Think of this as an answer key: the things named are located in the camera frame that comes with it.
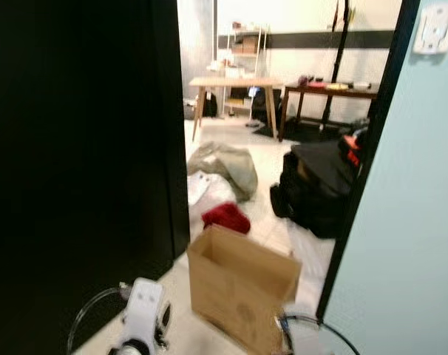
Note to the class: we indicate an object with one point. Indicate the light wood table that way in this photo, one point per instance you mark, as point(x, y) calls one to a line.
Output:
point(235, 81)

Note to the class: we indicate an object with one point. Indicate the grey cloth bag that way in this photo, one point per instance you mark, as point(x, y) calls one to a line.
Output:
point(224, 166)

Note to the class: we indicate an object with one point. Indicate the black stand pole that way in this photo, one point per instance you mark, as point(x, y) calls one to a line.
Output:
point(336, 59)

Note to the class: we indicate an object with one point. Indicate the black floor mat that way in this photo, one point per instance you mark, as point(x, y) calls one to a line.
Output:
point(305, 132)

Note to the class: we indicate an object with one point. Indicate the dark wood table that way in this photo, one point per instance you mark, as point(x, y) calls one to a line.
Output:
point(327, 90)

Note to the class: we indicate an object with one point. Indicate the red cloth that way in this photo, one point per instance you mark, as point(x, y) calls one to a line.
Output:
point(226, 218)

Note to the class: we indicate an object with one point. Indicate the white wall bracket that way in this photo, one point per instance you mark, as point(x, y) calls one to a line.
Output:
point(435, 29)

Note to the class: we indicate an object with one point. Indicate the flat white plastic bag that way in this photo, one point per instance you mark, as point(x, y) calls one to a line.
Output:
point(313, 255)

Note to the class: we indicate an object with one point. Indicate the white shelf rack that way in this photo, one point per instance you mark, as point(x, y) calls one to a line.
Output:
point(246, 52)

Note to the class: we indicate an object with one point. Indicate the white perforated bracket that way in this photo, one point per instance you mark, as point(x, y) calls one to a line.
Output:
point(197, 188)

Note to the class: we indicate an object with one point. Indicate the brown cardboard box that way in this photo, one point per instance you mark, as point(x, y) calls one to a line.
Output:
point(242, 288)

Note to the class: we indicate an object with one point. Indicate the black Tenda box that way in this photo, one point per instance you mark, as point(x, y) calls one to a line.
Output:
point(351, 150)

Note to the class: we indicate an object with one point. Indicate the small black backpack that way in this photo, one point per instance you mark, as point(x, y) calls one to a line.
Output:
point(209, 103)

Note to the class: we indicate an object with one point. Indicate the black door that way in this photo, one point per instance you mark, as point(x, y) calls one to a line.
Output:
point(76, 185)

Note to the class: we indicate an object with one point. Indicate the bulging white plastic bag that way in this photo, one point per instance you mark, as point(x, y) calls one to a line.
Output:
point(213, 196)

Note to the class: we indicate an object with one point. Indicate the black door frame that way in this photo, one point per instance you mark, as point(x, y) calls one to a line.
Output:
point(364, 148)

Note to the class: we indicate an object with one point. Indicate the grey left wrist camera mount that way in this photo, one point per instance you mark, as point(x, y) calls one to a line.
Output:
point(146, 310)

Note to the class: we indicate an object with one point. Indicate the black luggage bag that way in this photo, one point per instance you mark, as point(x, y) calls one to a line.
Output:
point(316, 192)

